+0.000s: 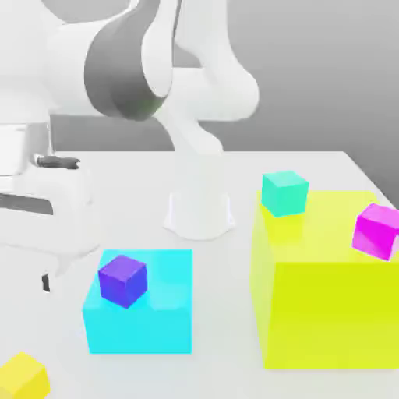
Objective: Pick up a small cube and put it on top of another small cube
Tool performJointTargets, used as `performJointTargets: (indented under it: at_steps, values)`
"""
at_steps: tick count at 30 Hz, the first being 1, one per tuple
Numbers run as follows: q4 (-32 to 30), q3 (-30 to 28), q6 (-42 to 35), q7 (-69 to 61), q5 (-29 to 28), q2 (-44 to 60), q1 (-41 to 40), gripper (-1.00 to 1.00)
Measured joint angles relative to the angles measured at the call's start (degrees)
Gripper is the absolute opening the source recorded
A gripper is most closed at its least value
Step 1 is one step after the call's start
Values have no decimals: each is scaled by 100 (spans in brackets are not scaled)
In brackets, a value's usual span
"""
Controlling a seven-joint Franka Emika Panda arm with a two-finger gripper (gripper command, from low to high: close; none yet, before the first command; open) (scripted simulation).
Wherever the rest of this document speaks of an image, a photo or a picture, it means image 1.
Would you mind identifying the small purple cube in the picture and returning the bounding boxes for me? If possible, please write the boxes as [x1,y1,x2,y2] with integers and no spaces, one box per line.
[97,254,148,309]

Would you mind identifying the small yellow cube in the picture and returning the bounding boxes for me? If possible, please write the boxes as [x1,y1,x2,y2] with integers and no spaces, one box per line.
[0,351,51,399]

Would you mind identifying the large cyan box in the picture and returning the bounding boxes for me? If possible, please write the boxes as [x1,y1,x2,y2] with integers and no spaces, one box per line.
[81,249,193,355]

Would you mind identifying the large yellow-green box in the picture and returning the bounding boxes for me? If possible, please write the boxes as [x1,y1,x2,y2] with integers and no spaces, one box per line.
[249,189,399,371]

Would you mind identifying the small magenta cube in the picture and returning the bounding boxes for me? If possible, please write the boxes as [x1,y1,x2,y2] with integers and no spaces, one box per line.
[351,203,399,262]

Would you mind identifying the small teal cube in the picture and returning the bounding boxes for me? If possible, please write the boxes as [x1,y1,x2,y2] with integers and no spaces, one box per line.
[260,170,310,218]

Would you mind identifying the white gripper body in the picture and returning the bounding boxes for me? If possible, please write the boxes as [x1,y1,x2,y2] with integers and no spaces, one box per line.
[0,169,101,260]

